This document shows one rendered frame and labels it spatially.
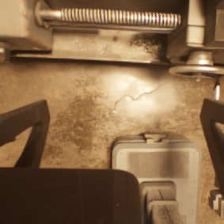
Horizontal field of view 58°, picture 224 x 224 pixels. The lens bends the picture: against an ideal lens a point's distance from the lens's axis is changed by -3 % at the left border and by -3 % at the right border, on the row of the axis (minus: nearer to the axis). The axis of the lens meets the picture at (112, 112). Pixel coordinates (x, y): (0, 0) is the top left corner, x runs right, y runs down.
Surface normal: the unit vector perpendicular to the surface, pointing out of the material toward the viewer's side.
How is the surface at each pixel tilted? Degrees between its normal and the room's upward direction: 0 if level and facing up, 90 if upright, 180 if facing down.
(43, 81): 0
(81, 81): 0
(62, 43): 0
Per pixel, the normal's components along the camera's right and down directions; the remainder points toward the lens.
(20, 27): -0.06, 0.60
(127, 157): -0.03, 0.09
